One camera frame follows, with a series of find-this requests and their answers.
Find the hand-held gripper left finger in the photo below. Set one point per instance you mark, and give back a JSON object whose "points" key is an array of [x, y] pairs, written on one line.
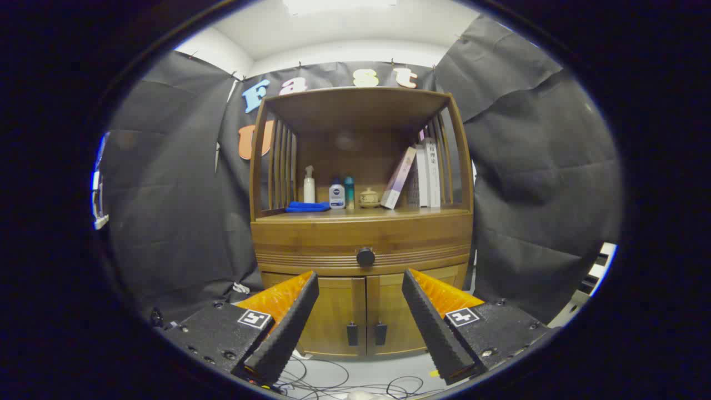
{"points": [[289, 328]]}

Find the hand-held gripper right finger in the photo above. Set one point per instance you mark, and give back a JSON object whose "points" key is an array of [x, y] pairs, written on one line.
{"points": [[430, 328]]}

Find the wooden drawer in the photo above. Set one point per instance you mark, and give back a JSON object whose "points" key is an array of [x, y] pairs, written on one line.
{"points": [[311, 239]]}

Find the black round drawer knob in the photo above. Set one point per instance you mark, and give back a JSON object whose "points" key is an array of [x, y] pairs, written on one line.
{"points": [[365, 256]]}

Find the wooden cabinet door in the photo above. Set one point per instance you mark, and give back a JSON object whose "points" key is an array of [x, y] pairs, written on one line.
{"points": [[339, 305], [394, 316]]}

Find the wooden countertop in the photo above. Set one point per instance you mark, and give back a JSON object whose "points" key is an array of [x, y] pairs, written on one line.
{"points": [[355, 213]]}

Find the wooden cabinet with shelf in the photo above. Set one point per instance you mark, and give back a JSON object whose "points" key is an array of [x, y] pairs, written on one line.
{"points": [[355, 108]]}

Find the blue folded cloth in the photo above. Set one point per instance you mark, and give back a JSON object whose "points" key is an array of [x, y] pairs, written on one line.
{"points": [[306, 206]]}

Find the white blue lotion bottle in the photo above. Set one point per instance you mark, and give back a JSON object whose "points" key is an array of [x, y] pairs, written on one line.
{"points": [[336, 197]]}

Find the dark patterned book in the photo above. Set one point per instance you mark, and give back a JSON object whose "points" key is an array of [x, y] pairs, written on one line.
{"points": [[414, 189]]}

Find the white spray bottle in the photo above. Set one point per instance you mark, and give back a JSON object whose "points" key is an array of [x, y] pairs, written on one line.
{"points": [[309, 189]]}

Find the beige lidded ceramic cup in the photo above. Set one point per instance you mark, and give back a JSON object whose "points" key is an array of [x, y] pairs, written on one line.
{"points": [[369, 198]]}

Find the teal slim bottle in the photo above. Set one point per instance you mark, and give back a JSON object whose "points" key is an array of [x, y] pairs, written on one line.
{"points": [[349, 191]]}

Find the thin white book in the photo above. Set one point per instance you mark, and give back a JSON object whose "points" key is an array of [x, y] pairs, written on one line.
{"points": [[423, 178]]}

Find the leaning pink white book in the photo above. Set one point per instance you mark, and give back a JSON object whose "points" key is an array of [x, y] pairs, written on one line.
{"points": [[399, 178]]}

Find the white book with printed spine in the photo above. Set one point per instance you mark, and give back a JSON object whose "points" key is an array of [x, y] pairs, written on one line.
{"points": [[434, 172]]}

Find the black backdrop cloth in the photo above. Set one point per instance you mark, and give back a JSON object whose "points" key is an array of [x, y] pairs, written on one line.
{"points": [[178, 194]]}

